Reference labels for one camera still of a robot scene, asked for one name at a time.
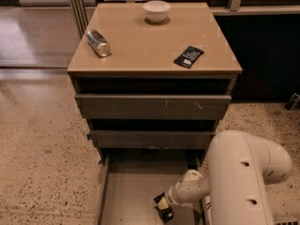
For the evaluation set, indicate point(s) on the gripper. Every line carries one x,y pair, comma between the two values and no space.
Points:
178,193

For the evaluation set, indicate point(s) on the black rxbar chocolate bar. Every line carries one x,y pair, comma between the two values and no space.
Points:
167,214

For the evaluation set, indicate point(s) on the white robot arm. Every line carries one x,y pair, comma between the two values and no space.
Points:
240,166

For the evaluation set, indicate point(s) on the grey open bottom drawer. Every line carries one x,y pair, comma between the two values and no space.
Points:
134,177

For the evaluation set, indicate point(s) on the grey middle drawer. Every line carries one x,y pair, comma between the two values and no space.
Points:
151,139

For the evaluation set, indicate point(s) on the grey top drawer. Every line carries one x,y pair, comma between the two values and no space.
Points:
160,107

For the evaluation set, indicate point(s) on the beige drawer cabinet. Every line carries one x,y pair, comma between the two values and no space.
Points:
141,62

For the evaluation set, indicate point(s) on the grey floor power strip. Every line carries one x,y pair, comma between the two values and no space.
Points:
288,221

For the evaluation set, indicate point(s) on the black snack bar wrapper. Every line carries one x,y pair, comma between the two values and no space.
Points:
188,57

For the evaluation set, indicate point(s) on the dark caster foot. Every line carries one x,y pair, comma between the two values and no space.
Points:
292,103

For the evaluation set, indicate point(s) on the silver metal can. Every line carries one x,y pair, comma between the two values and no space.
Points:
98,43

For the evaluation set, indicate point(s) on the white ceramic bowl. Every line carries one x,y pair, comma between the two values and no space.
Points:
156,11

